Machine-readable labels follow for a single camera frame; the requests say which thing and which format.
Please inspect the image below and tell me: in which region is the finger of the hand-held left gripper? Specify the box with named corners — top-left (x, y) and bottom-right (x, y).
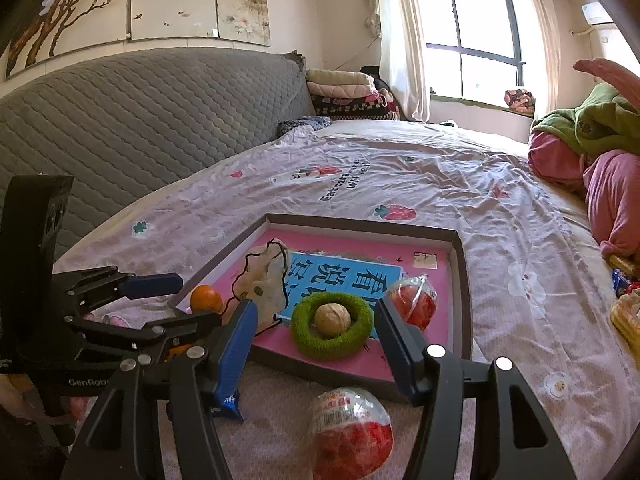
top-left (54, 267), bottom-right (185, 307)
top-left (65, 311), bottom-right (223, 357)

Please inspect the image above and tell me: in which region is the pink quilt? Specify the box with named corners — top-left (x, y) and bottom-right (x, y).
top-left (527, 130), bottom-right (640, 261)

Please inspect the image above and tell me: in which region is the checkered folded blanket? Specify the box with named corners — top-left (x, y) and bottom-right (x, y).
top-left (312, 91), bottom-right (401, 121)

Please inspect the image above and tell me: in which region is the window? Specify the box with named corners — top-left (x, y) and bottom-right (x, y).
top-left (414, 0), bottom-right (526, 103)

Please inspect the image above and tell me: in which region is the strawberry printed bedsheet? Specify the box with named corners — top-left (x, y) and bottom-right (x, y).
top-left (50, 120), bottom-right (640, 480)

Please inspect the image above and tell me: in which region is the dusty pink cushion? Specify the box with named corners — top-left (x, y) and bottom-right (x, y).
top-left (572, 58), bottom-right (640, 111)

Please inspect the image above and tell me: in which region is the green blanket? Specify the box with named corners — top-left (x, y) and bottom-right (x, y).
top-left (530, 82), bottom-right (640, 161)

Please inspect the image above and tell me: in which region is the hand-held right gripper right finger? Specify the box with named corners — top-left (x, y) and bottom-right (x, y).
top-left (374, 296), bottom-right (573, 480)

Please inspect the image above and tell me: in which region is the golden snack wrapper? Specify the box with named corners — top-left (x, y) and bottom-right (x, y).
top-left (607, 254), bottom-right (640, 273)

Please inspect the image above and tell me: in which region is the blue patterned cloth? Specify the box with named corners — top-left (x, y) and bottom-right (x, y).
top-left (276, 116), bottom-right (332, 137)

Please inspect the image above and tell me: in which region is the white air conditioner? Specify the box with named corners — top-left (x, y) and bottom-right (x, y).
top-left (580, 2), bottom-right (616, 26)

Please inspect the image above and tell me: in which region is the green fuzzy ring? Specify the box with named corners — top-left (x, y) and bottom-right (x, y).
top-left (290, 292), bottom-right (375, 360)

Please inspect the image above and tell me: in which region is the grey quilted headboard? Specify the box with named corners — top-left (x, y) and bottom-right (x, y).
top-left (0, 49), bottom-right (317, 261)

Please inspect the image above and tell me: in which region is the blue snack packet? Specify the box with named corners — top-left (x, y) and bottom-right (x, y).
top-left (212, 390), bottom-right (246, 423)

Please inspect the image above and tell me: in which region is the red snack bag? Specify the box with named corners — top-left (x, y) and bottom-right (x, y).
top-left (387, 276), bottom-right (438, 333)

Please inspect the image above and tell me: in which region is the grey cardboard box tray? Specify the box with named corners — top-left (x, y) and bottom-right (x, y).
top-left (167, 212), bottom-right (473, 403)

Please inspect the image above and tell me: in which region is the pink folded blanket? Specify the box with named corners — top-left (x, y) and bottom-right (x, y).
top-left (307, 82), bottom-right (381, 99)

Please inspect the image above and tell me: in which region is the patterned pouch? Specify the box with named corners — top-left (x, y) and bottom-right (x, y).
top-left (504, 89), bottom-right (536, 113)

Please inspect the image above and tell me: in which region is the red snack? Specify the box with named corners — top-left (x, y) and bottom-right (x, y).
top-left (309, 386), bottom-right (394, 480)

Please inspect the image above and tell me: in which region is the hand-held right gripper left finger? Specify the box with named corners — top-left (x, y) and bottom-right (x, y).
top-left (60, 297), bottom-right (260, 480)

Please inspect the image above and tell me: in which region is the cream folded blanket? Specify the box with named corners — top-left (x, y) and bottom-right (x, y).
top-left (306, 69), bottom-right (373, 86)

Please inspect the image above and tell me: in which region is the walnut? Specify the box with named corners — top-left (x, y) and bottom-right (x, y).
top-left (314, 302), bottom-right (352, 336)

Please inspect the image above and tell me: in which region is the cream mesh drawstring bag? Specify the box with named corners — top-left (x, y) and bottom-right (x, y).
top-left (232, 240), bottom-right (296, 333)

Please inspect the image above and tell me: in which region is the white curtain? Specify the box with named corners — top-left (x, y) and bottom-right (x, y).
top-left (370, 0), bottom-right (432, 123)
top-left (520, 0), bottom-right (563, 111)

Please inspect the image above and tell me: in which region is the small blue snack wrapper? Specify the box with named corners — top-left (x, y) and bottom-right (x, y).
top-left (612, 269), bottom-right (640, 295)

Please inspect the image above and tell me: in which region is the floral wall art panel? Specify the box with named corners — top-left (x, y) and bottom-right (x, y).
top-left (5, 0), bottom-right (271, 81)

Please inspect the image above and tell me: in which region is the yellow white snack packet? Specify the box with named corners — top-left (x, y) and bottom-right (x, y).
top-left (609, 292), bottom-right (640, 351)

